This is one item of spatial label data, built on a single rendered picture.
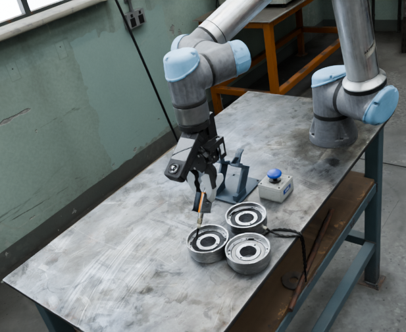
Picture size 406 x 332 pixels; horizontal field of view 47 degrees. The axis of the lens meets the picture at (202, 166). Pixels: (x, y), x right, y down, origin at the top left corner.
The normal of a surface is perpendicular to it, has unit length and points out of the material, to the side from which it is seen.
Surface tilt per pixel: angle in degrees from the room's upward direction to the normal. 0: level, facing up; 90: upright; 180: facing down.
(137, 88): 90
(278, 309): 0
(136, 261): 0
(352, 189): 0
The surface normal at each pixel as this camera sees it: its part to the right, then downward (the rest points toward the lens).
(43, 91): 0.79, 0.19
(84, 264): -0.18, -0.84
